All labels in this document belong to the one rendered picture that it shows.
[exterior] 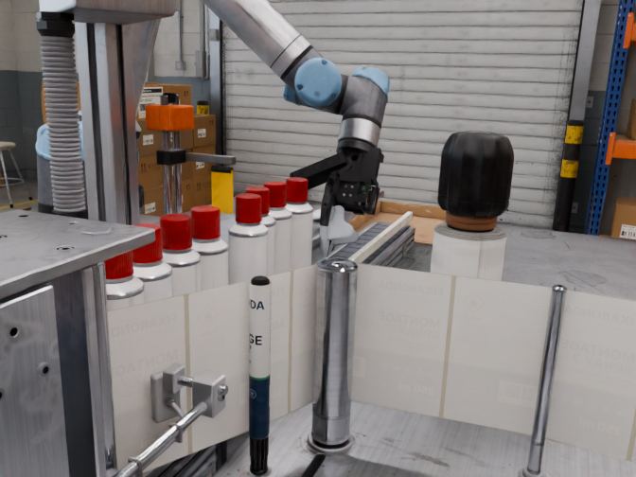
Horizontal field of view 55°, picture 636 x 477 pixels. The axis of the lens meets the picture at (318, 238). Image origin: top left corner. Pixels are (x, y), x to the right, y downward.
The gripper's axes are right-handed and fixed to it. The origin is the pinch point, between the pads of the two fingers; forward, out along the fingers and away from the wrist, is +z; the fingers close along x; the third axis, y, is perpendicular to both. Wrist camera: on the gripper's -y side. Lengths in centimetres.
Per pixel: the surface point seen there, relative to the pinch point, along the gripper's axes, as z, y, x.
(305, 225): 1.0, 3.3, -18.5
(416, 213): -32, -1, 75
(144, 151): -108, -238, 238
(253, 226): 5.9, 2.4, -33.0
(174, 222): 10.3, 1.0, -47.4
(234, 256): 10.0, 0.5, -32.2
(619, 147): -156, 71, 283
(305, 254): 4.8, 3.4, -16.2
